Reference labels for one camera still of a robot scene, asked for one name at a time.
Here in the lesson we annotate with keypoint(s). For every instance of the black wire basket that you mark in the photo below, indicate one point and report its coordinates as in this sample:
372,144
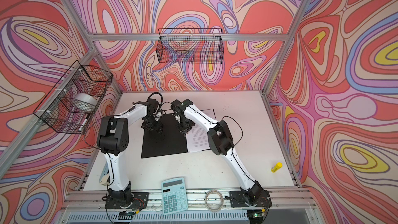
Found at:
190,45
83,89

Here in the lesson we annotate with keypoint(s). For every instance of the black marker pen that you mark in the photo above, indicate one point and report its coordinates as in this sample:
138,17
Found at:
82,126

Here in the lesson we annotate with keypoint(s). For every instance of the white stapler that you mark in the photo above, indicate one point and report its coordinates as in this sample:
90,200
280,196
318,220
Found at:
104,178

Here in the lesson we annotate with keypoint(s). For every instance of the black wire basket left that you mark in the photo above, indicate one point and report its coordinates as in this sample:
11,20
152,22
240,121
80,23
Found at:
83,89

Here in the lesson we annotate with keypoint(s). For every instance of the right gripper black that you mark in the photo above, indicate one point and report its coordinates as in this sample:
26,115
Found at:
181,129

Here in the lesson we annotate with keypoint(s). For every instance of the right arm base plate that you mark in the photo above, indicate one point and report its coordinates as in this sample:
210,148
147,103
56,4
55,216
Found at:
242,199

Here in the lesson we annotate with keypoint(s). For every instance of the black wire basket back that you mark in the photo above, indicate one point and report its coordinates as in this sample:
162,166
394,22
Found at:
190,45

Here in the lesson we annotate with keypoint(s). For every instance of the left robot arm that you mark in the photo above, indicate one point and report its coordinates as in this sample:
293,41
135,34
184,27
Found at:
113,140

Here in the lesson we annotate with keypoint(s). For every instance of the white folder black inside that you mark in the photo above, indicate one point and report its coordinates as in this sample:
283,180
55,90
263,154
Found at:
168,142

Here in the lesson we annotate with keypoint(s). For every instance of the printed paper stack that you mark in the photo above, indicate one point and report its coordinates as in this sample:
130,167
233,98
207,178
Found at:
197,139

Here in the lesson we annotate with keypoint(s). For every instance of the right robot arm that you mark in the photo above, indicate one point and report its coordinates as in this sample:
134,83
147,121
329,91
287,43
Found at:
220,142

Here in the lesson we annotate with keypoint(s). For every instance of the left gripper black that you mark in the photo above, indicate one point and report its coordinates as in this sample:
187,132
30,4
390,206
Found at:
156,128

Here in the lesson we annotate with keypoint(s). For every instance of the yellow marker pen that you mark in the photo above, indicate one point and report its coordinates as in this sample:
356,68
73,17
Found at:
277,167

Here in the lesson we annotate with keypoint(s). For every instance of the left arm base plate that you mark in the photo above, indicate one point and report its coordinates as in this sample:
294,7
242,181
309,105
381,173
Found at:
134,200

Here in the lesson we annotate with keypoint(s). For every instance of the teal calculator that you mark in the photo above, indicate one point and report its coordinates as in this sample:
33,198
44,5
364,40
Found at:
174,196

